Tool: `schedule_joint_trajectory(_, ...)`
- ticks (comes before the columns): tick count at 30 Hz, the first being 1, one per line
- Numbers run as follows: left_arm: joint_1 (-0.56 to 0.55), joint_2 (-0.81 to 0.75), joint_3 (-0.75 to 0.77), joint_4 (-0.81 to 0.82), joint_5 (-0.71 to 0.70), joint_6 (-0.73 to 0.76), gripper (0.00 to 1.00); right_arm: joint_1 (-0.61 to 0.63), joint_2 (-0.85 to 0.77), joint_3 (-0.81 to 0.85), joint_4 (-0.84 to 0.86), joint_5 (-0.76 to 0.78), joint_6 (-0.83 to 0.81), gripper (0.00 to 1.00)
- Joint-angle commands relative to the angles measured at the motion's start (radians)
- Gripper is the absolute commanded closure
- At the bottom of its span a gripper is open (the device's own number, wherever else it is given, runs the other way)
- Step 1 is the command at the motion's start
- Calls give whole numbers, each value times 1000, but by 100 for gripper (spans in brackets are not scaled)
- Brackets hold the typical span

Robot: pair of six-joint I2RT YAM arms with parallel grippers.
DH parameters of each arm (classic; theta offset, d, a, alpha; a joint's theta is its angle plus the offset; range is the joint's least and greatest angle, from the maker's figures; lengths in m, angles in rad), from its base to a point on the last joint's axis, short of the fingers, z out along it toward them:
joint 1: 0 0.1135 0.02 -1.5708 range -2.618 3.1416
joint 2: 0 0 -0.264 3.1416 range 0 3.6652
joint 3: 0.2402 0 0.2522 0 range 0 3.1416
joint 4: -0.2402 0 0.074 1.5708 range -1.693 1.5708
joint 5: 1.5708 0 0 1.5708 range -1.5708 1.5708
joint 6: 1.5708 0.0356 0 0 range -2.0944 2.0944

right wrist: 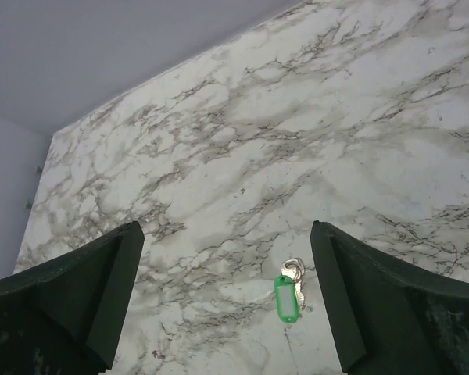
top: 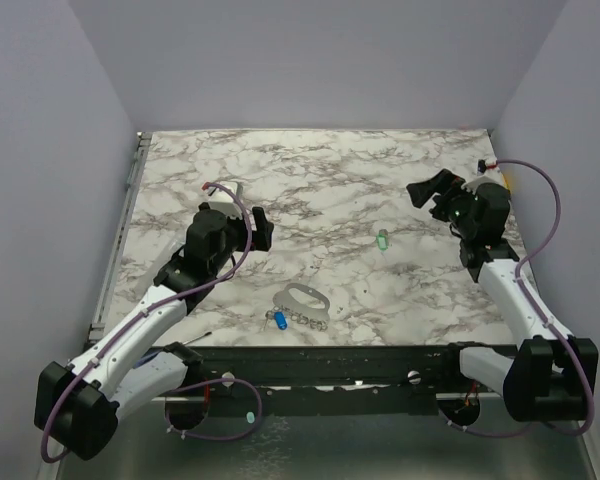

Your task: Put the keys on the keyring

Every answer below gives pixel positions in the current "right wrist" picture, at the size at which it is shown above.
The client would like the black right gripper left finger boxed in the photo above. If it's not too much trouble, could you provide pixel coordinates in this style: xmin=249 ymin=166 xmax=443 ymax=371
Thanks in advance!
xmin=0 ymin=221 xmax=144 ymax=374

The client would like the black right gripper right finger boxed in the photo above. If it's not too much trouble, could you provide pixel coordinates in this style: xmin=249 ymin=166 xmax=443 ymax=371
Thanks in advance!
xmin=310 ymin=221 xmax=469 ymax=374

